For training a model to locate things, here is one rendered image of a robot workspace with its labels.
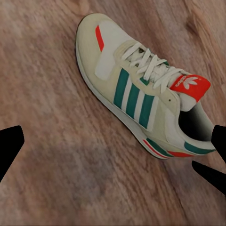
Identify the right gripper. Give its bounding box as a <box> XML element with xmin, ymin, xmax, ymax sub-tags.
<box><xmin>192</xmin><ymin>161</ymin><xmax>226</xmax><ymax>195</ymax></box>

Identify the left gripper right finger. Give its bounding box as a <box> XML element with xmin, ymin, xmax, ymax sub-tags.
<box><xmin>211</xmin><ymin>125</ymin><xmax>226</xmax><ymax>163</ymax></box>

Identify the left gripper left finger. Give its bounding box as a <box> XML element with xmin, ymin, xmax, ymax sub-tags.
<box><xmin>0</xmin><ymin>125</ymin><xmax>24</xmax><ymax>181</ymax></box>

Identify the gym shoe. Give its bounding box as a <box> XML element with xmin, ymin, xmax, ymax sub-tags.
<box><xmin>74</xmin><ymin>13</ymin><xmax>217</xmax><ymax>160</ymax></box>

